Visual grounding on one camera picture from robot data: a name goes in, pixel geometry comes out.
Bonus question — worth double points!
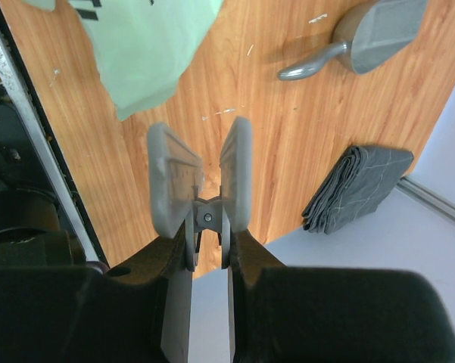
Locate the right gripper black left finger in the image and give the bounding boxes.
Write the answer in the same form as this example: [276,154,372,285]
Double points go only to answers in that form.
[0,228,192,362]

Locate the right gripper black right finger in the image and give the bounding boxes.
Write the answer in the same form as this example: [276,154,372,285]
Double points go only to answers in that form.
[229,231,455,362]

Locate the white plastic bag clip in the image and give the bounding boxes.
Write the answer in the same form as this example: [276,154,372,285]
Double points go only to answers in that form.
[147,116,253,271]

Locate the green cat litter bag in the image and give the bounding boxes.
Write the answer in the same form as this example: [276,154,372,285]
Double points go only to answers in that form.
[22,0,225,122]

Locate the grey metal scoop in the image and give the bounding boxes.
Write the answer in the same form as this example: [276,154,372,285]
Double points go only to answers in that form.
[277,0,428,81]

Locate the folded dark grey cloth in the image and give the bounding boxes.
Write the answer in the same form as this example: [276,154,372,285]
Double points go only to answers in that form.
[302,145,414,234]

